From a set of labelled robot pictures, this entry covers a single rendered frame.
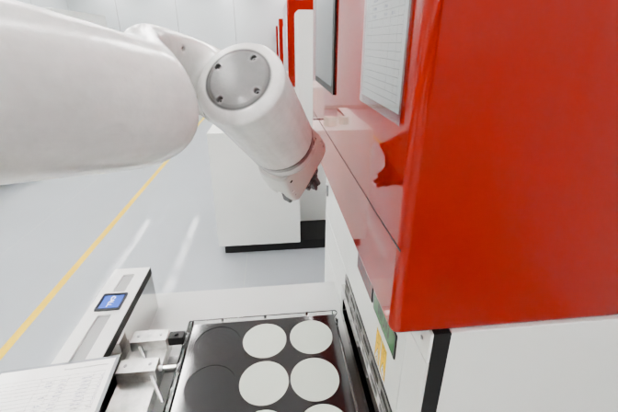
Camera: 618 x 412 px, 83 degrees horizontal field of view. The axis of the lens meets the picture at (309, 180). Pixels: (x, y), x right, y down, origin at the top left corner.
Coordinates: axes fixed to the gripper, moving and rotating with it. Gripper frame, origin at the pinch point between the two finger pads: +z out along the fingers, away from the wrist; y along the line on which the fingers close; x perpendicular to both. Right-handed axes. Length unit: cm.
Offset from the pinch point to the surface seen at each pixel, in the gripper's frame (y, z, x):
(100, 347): 48, 12, -25
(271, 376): 36.8, 20.9, 6.9
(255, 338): 34.6, 27.5, -1.6
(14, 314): 133, 129, -165
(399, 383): 21.3, 5.2, 27.1
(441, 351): 13.0, -7.6, 28.1
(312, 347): 29.3, 28.3, 10.7
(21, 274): 127, 154, -204
